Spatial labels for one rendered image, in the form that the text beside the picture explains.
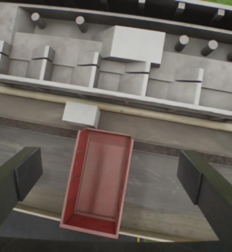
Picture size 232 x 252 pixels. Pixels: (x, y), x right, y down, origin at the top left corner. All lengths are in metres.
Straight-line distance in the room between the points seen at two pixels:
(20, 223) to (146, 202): 0.87
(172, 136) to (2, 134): 0.73
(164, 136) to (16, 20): 0.73
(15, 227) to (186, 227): 1.01
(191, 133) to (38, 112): 0.66
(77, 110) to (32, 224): 0.86
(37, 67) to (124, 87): 0.31
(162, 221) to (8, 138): 0.73
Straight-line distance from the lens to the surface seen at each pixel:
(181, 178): 0.17
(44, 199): 0.84
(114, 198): 0.78
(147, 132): 0.77
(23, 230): 1.39
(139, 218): 0.80
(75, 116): 0.70
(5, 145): 0.91
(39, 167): 0.17
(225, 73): 0.74
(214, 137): 0.86
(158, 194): 0.79
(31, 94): 0.86
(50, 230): 1.32
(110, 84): 0.66
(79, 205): 0.80
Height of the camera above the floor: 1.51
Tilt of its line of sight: 80 degrees down
